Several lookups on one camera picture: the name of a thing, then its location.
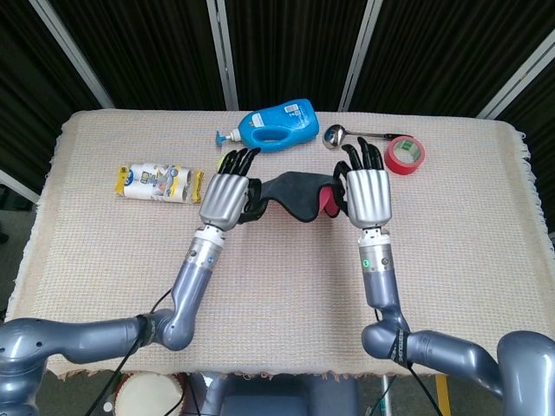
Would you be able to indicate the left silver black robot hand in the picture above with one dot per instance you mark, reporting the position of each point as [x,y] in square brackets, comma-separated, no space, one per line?
[225,199]

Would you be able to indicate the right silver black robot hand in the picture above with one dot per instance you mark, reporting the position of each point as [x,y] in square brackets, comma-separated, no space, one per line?
[368,195]

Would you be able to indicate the grey and red cloth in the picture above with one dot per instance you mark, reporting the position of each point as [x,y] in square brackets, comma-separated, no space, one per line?
[295,190]

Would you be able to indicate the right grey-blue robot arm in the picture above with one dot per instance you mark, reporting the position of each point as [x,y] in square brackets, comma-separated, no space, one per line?
[381,281]

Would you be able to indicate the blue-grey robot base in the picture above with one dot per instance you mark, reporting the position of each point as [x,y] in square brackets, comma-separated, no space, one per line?
[277,398]

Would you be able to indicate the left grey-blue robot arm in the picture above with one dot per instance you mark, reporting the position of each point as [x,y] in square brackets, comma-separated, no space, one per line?
[191,286]

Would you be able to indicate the red tape roll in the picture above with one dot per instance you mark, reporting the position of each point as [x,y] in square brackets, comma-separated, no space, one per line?
[396,167]

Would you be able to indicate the metal ladle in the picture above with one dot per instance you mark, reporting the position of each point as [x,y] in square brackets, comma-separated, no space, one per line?
[333,136]

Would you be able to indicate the white rolls in plastic pack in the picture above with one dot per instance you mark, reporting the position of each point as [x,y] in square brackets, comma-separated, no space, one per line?
[152,182]

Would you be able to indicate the beige woven tablecloth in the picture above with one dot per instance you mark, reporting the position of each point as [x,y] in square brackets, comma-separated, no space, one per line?
[277,281]

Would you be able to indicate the blue detergent pump bottle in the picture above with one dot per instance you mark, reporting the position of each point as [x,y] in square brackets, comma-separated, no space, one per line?
[295,121]

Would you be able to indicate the silver metal table leg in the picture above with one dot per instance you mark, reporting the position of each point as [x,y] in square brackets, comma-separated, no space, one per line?
[386,394]

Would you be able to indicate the white round stool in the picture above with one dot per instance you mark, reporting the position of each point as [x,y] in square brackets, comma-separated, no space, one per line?
[147,394]

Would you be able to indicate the white metal partition post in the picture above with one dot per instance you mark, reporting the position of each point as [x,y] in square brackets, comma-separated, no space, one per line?
[71,52]
[222,52]
[516,78]
[17,184]
[360,52]

